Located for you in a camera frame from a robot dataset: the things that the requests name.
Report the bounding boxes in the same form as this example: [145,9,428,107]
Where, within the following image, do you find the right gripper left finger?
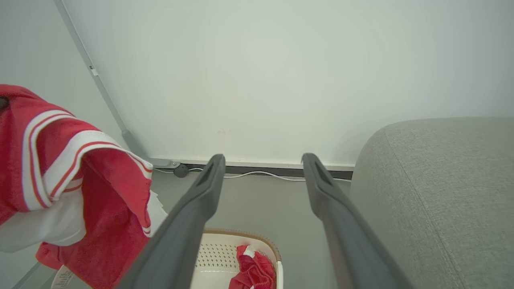
[116,154,226,289]

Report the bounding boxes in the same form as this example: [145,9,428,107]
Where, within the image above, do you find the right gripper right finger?
[301,153,414,289]

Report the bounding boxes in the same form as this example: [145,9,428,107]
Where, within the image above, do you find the red basketball shorts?
[229,245,277,289]

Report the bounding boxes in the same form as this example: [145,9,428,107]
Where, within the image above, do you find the red numbered basketball jersey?
[0,84,168,289]

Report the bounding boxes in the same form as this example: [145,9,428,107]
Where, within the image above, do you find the white perforated laundry basket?
[190,229,284,289]

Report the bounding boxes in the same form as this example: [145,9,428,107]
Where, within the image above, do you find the white floor cable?
[153,167,352,182]

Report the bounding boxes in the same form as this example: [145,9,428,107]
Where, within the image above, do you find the grey metal frame post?
[54,0,181,169]

